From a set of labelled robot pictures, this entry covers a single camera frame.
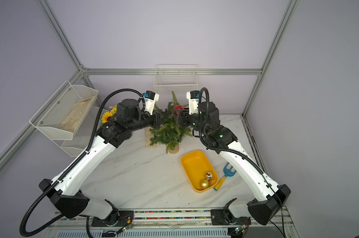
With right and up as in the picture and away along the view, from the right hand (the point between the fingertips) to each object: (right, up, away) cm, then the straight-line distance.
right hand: (177, 113), depth 66 cm
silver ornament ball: (+17, -34, +18) cm, 42 cm away
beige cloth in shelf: (-57, -3, +11) cm, 58 cm away
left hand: (-5, -2, 0) cm, 5 cm away
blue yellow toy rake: (+29, -34, +22) cm, 50 cm away
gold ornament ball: (+14, -38, +16) cm, 44 cm away
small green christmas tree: (-3, -9, +10) cm, 14 cm away
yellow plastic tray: (+10, -30, +27) cm, 42 cm away
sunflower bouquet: (-43, +1, +20) cm, 47 cm away
